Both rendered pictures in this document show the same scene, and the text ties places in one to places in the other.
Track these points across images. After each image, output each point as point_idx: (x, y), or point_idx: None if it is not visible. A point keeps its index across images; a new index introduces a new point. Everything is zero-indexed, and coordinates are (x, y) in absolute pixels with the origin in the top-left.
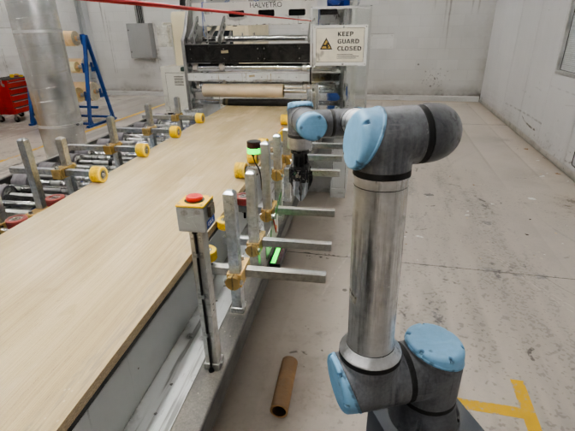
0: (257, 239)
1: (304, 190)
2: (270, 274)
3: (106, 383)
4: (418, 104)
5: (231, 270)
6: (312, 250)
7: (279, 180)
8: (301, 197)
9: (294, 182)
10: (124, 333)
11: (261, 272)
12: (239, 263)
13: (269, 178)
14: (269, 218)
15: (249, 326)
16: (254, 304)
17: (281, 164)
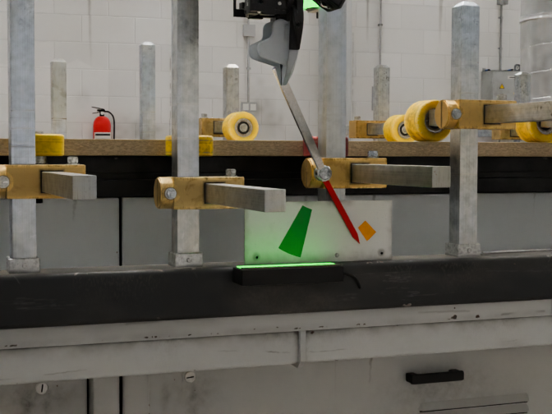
0: (182, 169)
1: (262, 41)
2: (50, 179)
3: None
4: None
5: (9, 158)
6: (246, 209)
7: (457, 132)
8: (282, 73)
9: (263, 27)
10: None
11: (47, 176)
12: (15, 140)
13: (330, 70)
14: (310, 176)
15: (12, 310)
16: (69, 285)
17: (477, 90)
